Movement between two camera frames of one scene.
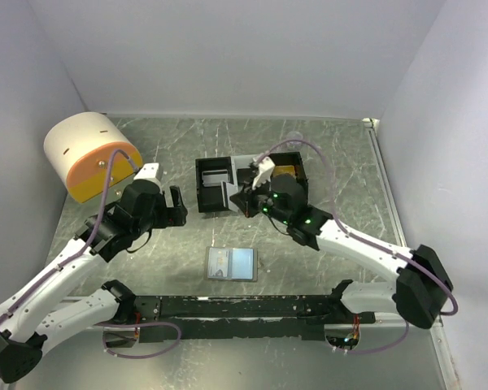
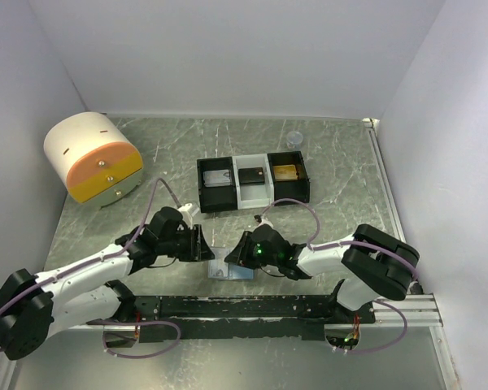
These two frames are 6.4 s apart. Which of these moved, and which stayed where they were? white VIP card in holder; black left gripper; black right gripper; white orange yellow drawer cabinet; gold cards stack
Moved: black left gripper; black right gripper
Stayed: white orange yellow drawer cabinet; white VIP card in holder; gold cards stack
